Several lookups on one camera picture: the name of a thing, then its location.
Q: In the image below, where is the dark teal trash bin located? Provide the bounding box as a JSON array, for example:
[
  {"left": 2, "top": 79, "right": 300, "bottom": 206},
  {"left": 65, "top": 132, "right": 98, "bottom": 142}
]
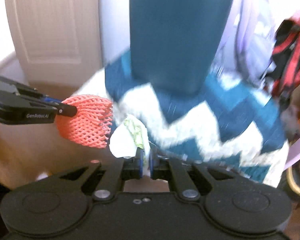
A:
[{"left": 129, "top": 0, "right": 233, "bottom": 95}]

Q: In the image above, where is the red black backpack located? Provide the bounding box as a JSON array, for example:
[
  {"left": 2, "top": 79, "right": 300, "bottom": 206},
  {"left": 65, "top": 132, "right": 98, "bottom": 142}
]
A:
[{"left": 264, "top": 15, "right": 300, "bottom": 111}]

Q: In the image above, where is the orange foam fruit net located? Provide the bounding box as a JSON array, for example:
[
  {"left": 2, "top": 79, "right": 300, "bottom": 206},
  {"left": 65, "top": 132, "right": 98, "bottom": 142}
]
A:
[{"left": 55, "top": 95, "right": 113, "bottom": 148}]

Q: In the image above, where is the white cabinet door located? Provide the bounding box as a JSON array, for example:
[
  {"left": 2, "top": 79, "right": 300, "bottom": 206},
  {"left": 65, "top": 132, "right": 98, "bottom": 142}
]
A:
[{"left": 5, "top": 0, "right": 102, "bottom": 87}]

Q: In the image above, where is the teal white patterned rug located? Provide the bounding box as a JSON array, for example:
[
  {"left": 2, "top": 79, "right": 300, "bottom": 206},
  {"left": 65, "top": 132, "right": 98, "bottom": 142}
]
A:
[{"left": 77, "top": 51, "right": 289, "bottom": 187}]

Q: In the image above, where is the white green wrapper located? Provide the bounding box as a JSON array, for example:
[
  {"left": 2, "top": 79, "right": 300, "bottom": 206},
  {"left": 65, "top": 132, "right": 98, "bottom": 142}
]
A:
[{"left": 109, "top": 114, "right": 151, "bottom": 159}]

